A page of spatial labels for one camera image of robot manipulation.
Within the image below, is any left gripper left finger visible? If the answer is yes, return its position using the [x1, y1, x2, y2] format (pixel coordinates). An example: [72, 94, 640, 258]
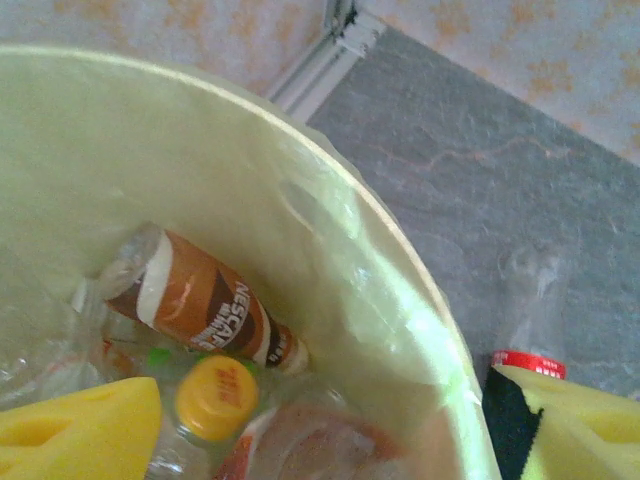
[0, 375, 164, 480]

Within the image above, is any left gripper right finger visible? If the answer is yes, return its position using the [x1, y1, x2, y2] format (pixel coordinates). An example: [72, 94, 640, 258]
[482, 363, 640, 480]

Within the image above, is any yellow cap orange bottle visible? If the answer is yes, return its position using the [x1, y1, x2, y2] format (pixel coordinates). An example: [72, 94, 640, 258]
[149, 353, 261, 480]

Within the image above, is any brown coffee label bottle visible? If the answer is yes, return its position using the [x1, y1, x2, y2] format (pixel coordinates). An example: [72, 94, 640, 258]
[102, 222, 312, 376]

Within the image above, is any translucent green bin liner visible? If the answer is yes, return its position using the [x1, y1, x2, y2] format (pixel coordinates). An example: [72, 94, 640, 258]
[0, 47, 501, 480]

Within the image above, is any cream round waste bin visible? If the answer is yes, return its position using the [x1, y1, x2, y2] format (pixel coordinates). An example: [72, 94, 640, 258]
[0, 42, 504, 480]

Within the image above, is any clear bottle red label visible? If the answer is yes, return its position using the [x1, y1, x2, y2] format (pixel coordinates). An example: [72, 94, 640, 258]
[489, 244, 571, 379]

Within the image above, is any aluminium table edge rail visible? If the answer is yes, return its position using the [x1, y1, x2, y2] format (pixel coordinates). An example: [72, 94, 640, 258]
[264, 9, 389, 121]

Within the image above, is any aluminium frame post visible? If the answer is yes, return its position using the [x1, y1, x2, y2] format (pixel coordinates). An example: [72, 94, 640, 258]
[324, 0, 359, 36]

